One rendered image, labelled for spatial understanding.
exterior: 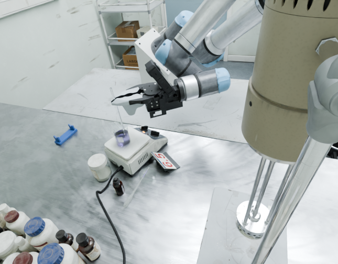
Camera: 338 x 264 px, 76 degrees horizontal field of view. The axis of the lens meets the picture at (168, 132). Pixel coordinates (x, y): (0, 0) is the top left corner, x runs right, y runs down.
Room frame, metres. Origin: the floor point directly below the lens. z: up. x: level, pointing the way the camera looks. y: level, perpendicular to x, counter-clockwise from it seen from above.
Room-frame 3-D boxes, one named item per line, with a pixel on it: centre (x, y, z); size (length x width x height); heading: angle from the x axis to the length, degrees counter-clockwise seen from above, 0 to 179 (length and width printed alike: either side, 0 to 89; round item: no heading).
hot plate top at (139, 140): (0.55, 0.14, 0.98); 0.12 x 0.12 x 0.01; 47
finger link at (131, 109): (0.54, 0.11, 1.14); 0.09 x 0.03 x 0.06; 103
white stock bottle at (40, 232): (0.27, 0.35, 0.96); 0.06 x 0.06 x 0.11
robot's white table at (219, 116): (0.94, -0.01, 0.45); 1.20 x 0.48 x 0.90; 66
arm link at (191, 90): (0.59, -0.07, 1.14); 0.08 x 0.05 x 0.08; 12
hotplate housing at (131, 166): (0.57, 0.13, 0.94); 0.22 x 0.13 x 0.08; 137
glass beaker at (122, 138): (0.55, 0.16, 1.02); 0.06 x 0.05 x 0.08; 24
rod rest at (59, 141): (0.72, 0.44, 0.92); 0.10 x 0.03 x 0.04; 148
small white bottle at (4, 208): (0.35, 0.48, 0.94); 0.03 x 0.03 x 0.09
